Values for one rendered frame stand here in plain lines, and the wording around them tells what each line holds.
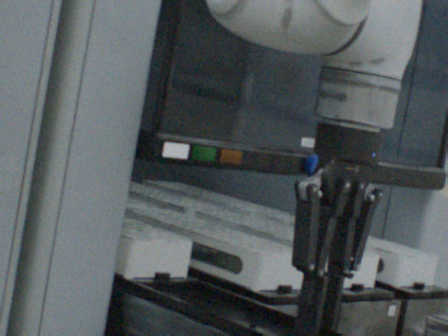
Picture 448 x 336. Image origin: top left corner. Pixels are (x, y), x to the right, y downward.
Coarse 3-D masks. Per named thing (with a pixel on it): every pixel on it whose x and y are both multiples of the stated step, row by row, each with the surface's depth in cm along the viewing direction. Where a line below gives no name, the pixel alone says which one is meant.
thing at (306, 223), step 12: (300, 180) 110; (312, 192) 108; (300, 204) 110; (312, 204) 109; (300, 216) 110; (312, 216) 109; (300, 228) 110; (312, 228) 109; (300, 240) 110; (312, 240) 110; (300, 252) 110; (312, 252) 110; (312, 264) 110
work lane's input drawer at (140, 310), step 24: (120, 288) 122; (144, 288) 119; (168, 288) 125; (192, 288) 128; (216, 288) 126; (120, 312) 120; (144, 312) 117; (168, 312) 114; (192, 312) 113; (216, 312) 119; (240, 312) 121; (264, 312) 121
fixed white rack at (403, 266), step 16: (288, 224) 167; (368, 240) 161; (384, 240) 165; (384, 256) 153; (400, 256) 151; (416, 256) 154; (432, 256) 157; (384, 272) 153; (400, 272) 151; (416, 272) 154; (432, 272) 157
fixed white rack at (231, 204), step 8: (144, 184) 192; (152, 184) 190; (160, 184) 190; (168, 184) 192; (176, 184) 195; (184, 184) 198; (176, 192) 186; (184, 192) 184; (192, 192) 186; (200, 192) 189; (208, 192) 191; (200, 200) 181; (208, 200) 180; (216, 200) 180; (224, 200) 182; (232, 200) 184; (240, 200) 187; (232, 208) 176; (240, 208) 174; (248, 208) 176; (256, 208) 179; (264, 208) 181; (272, 208) 183; (256, 216) 173
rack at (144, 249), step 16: (128, 224) 133; (144, 224) 136; (128, 240) 123; (144, 240) 123; (160, 240) 125; (176, 240) 127; (192, 240) 129; (128, 256) 123; (144, 256) 124; (160, 256) 126; (176, 256) 127; (128, 272) 123; (144, 272) 124; (176, 272) 128
